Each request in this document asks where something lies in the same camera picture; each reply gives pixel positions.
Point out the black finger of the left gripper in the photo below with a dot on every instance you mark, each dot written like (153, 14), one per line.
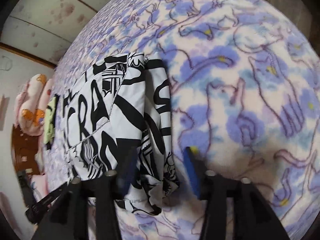
(36, 212)

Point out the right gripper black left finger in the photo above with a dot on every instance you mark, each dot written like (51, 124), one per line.
(68, 217)

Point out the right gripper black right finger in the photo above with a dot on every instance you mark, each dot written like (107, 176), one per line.
(240, 200)

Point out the black white graffiti jacket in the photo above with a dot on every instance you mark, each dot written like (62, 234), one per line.
(117, 106)

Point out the small pink white pillow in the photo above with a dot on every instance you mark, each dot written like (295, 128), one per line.
(39, 186)

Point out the brown wooden headboard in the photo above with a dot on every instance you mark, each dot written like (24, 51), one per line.
(23, 151)

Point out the folded green black garment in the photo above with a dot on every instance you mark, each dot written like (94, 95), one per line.
(49, 122)

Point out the rolled pink bear quilt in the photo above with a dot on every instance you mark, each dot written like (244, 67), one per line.
(30, 105)

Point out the purple floral fleece blanket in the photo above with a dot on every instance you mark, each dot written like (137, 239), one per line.
(244, 85)

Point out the floral wardrobe doors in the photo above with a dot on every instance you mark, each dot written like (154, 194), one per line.
(46, 28)

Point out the beige lace covered furniture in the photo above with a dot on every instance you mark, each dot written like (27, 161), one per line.
(300, 15)

